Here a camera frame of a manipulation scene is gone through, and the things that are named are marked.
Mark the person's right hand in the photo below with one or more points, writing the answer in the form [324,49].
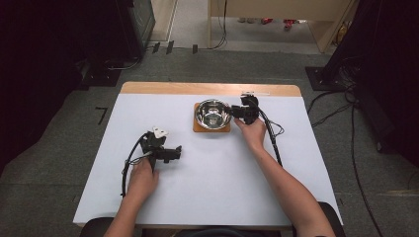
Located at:
[253,135]

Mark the black stand base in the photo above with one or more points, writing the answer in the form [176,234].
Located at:
[324,79]
[100,77]

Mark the wooden table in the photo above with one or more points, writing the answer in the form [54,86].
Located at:
[197,88]

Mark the red object under desk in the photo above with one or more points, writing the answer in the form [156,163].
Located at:
[289,23]

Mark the person's left hand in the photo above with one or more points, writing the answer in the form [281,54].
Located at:
[141,182]

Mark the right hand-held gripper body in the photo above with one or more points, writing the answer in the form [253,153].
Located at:
[249,110]

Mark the light wooden desk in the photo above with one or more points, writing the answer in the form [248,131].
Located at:
[280,8]

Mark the stainless steel bowl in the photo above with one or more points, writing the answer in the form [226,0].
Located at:
[213,113]

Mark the white table cover sheet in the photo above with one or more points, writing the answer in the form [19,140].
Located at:
[214,171]

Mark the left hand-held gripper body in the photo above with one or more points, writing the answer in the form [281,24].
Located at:
[154,146]

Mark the dark cabinet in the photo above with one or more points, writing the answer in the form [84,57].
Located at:
[141,23]

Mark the square bamboo trivet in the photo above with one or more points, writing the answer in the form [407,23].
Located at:
[210,130]

